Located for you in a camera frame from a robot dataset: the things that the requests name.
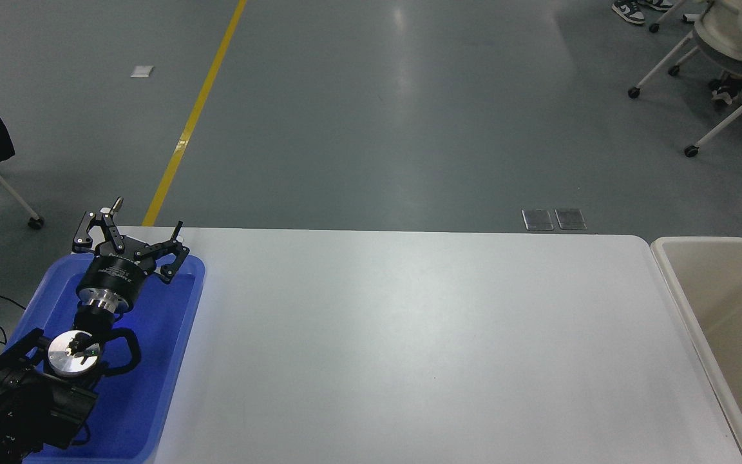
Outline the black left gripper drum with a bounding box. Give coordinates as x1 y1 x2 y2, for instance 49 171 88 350
77 251 153 309

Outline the metal floor plate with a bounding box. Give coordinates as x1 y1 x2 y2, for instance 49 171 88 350
522 208 554 231
555 208 587 230

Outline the large pale bin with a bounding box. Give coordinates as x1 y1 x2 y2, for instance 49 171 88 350
651 237 742 464

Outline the blue plastic tray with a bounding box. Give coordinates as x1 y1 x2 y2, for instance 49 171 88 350
0 253 207 463

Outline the grey chair with casters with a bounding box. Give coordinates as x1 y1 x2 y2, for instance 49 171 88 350
0 132 45 230

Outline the white wheeled chair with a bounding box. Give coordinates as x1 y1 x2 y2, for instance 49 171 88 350
627 0 742 158

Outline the white chair leg with caster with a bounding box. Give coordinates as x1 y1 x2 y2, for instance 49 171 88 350
649 0 694 34

